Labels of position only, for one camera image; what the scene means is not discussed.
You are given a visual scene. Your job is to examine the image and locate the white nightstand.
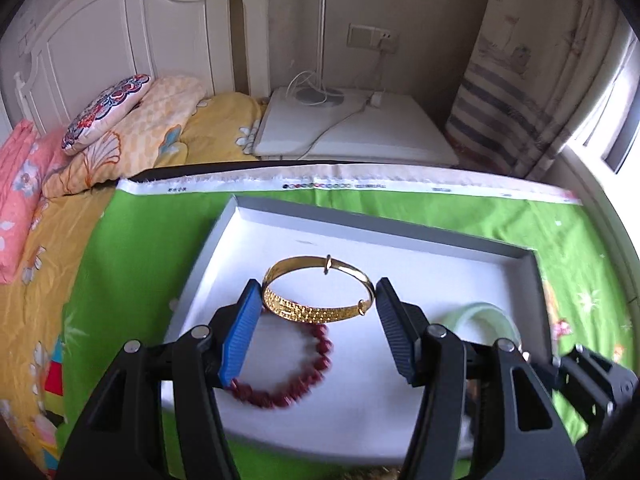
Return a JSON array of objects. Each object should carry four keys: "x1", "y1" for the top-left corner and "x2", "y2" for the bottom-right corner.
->
[{"x1": 252, "y1": 87, "x2": 461, "y2": 167}]

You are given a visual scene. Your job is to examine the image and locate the pale green jade bangle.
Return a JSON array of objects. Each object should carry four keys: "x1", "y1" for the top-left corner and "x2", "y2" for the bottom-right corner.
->
[{"x1": 442, "y1": 302, "x2": 526, "y2": 356}]

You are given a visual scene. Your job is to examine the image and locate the wall socket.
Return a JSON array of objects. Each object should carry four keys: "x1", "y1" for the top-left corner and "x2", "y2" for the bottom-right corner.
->
[{"x1": 347, "y1": 23, "x2": 400, "y2": 53}]

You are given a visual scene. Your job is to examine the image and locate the gold bangle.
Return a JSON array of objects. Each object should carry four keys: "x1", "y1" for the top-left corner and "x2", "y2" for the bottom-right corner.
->
[{"x1": 262, "y1": 255, "x2": 376, "y2": 322}]

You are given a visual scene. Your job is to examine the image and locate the yellow printed bedsheet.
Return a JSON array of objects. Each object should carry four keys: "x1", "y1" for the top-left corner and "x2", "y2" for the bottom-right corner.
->
[{"x1": 0, "y1": 92, "x2": 271, "y2": 476}]

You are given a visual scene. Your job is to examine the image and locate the window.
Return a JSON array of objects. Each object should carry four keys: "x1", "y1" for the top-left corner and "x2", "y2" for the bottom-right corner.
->
[{"x1": 560, "y1": 35, "x2": 640, "y2": 176}]

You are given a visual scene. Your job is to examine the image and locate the floral patterned pillow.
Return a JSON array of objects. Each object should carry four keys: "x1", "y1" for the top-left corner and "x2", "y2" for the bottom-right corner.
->
[{"x1": 61, "y1": 74, "x2": 152, "y2": 156}]

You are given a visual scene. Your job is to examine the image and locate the pink floral quilt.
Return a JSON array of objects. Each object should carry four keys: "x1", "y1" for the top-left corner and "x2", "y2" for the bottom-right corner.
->
[{"x1": 0, "y1": 120, "x2": 66, "y2": 286}]

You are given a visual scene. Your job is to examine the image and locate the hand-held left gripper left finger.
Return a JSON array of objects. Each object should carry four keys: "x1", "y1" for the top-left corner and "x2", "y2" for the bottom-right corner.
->
[{"x1": 57, "y1": 277, "x2": 263, "y2": 480}]

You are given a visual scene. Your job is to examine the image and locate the striped printed curtain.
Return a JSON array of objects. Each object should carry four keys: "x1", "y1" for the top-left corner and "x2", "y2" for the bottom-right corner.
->
[{"x1": 445, "y1": 0, "x2": 626, "y2": 181}]

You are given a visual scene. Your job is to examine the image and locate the white cable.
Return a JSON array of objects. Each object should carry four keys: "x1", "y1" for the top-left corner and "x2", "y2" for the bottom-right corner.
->
[{"x1": 287, "y1": 47, "x2": 388, "y2": 158}]

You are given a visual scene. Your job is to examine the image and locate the white floor lamp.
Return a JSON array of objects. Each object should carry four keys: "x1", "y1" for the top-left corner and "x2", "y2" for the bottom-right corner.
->
[{"x1": 295, "y1": 0, "x2": 346, "y2": 106}]

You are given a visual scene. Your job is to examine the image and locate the red bead bracelet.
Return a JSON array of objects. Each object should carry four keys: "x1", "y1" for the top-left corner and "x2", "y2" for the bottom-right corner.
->
[{"x1": 225, "y1": 310, "x2": 333, "y2": 409}]

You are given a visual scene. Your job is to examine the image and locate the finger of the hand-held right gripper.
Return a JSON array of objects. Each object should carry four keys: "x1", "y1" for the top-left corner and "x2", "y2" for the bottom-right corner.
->
[{"x1": 552, "y1": 344, "x2": 640, "y2": 427}]

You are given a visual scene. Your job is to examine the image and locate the white wooden headboard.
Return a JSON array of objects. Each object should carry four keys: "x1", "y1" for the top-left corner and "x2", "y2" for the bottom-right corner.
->
[{"x1": 12, "y1": 0, "x2": 271, "y2": 131}]

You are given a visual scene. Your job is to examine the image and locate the grey shallow box tray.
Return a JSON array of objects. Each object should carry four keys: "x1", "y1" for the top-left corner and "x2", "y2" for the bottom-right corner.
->
[{"x1": 162, "y1": 195, "x2": 556, "y2": 461}]

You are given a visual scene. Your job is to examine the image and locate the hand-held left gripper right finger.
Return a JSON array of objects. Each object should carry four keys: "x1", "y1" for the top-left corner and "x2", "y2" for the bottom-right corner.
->
[{"x1": 375, "y1": 277, "x2": 586, "y2": 480}]

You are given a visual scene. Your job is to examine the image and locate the green printed cloth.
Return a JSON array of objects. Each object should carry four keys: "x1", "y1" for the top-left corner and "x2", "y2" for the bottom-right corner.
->
[{"x1": 62, "y1": 162, "x2": 626, "y2": 480}]

